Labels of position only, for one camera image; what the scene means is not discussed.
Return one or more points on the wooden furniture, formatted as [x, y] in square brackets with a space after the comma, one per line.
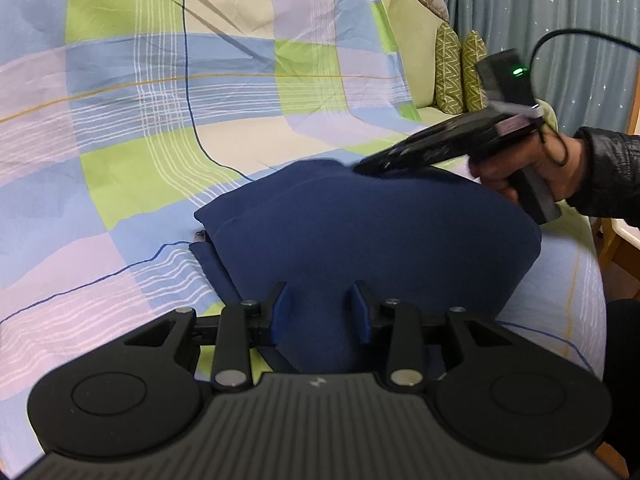
[610, 250]

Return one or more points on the navy blue garment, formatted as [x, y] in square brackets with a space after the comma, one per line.
[380, 240]

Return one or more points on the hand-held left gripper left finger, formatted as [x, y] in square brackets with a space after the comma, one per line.
[281, 315]

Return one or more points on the dark cloth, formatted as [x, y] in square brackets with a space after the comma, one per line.
[622, 360]

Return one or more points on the person's right hand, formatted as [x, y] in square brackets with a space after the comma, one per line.
[555, 165]

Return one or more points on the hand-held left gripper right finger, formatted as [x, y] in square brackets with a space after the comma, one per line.
[359, 315]

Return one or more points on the person's right forearm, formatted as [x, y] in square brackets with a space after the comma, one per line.
[610, 175]

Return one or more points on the plaid quilt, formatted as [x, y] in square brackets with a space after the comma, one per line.
[150, 110]

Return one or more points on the blue starry curtain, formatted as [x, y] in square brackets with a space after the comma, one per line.
[550, 0]

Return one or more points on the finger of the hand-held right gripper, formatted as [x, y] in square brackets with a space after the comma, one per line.
[390, 162]

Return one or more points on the green patterned pillow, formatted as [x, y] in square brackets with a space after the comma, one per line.
[448, 70]
[474, 75]

